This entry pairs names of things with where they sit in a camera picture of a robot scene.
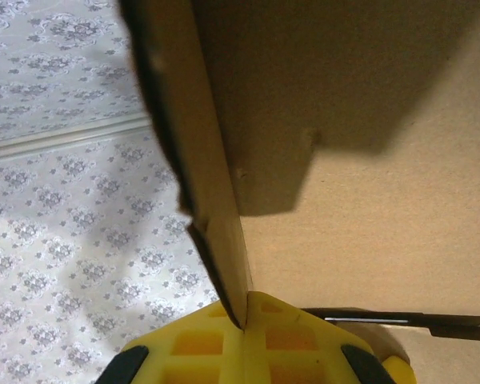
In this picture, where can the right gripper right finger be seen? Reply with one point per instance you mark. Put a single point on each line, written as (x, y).
(304, 352)

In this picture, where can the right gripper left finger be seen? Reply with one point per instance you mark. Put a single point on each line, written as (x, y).
(184, 360)

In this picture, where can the brown cardboard box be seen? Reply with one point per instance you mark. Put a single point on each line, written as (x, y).
(344, 200)

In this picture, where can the black white checkerboard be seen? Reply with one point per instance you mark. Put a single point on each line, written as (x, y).
(424, 320)

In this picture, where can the aluminium corner post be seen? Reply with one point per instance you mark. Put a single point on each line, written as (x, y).
(64, 140)

